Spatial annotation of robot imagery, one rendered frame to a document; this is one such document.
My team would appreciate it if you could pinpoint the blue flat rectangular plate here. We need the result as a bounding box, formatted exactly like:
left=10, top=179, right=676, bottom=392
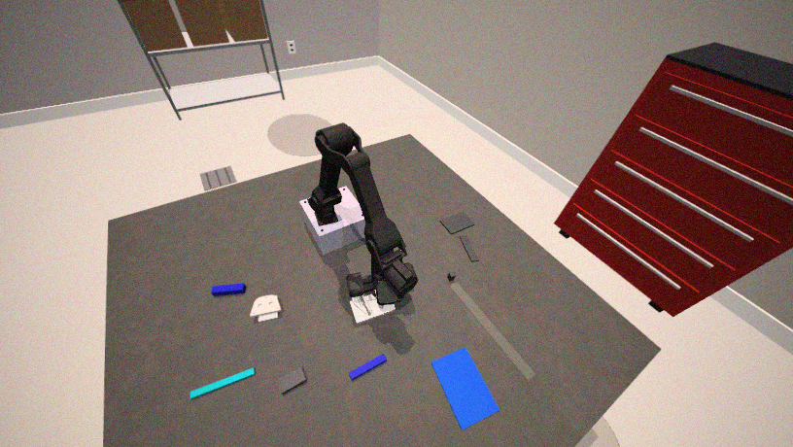
left=431, top=348, right=499, bottom=430

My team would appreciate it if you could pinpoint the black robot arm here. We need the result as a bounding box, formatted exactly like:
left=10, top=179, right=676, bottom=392
left=307, top=122, right=418, bottom=305

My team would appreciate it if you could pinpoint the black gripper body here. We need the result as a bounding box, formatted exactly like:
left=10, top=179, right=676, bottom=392
left=346, top=262, right=417, bottom=297

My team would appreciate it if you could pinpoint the cyan flat bar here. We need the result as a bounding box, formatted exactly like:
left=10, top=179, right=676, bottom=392
left=190, top=368, right=256, bottom=399

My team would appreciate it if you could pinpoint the blue rectangular block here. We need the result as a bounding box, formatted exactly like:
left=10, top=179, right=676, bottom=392
left=211, top=284, right=247, bottom=296

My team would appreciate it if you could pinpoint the blue rectangular bar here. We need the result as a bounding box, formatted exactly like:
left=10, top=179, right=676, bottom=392
left=349, top=354, right=387, bottom=380

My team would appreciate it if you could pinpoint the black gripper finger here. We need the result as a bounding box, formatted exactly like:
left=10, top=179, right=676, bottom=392
left=362, top=275, right=376, bottom=297

